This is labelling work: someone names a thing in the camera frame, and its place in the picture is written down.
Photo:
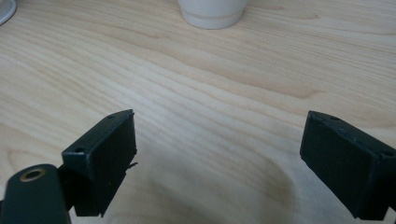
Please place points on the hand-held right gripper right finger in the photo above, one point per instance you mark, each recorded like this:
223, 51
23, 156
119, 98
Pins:
348, 168

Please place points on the white cup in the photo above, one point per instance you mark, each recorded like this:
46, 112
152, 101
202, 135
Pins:
212, 12

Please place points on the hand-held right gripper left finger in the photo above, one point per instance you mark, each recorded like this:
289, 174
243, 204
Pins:
102, 165

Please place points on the grey round object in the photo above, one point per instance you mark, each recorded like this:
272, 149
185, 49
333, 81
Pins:
5, 9

